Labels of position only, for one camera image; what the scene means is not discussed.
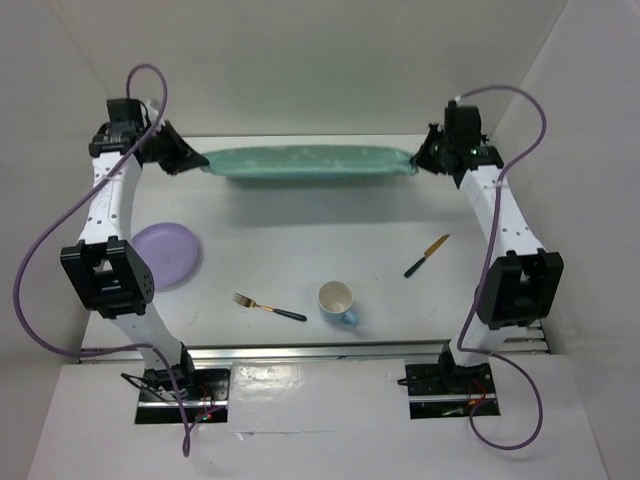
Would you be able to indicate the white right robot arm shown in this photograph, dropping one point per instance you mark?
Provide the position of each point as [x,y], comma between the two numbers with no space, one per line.
[519,277]

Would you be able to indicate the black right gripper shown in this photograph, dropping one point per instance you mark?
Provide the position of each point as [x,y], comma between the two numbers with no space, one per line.
[423,159]

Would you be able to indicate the gold fork green handle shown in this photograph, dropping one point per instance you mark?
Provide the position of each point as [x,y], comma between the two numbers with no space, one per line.
[249,303]

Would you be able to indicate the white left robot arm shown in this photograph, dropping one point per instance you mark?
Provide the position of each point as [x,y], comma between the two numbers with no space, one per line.
[108,275]

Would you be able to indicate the gold knife green handle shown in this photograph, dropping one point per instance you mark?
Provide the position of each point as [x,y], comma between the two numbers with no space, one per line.
[426,255]

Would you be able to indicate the green satin placemat cloth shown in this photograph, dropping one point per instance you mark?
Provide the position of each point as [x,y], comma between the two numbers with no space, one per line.
[309,162]

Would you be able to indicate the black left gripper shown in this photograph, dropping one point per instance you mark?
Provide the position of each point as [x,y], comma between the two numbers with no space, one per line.
[182,157]

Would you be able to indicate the purple plate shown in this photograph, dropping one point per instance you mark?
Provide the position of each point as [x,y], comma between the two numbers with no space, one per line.
[170,250]

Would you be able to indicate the light blue mug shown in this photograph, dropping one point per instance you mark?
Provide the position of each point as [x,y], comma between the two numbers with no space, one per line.
[336,304]

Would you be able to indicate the aluminium front rail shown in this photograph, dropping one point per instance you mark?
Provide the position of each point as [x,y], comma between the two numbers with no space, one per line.
[518,345]

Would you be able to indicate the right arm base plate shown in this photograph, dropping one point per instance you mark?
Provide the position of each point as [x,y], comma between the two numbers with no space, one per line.
[432,396]

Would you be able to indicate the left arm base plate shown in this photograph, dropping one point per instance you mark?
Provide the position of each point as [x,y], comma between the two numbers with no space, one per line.
[205,401]

